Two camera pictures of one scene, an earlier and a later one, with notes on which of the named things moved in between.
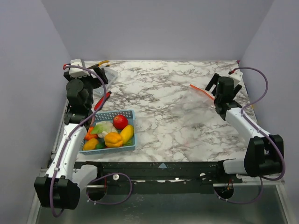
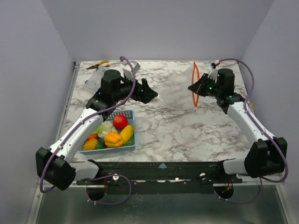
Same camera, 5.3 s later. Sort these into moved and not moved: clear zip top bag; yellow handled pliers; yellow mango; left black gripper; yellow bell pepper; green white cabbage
Moved: left black gripper; clear zip top bag
Not moved: green white cabbage; yellow bell pepper; yellow handled pliers; yellow mango
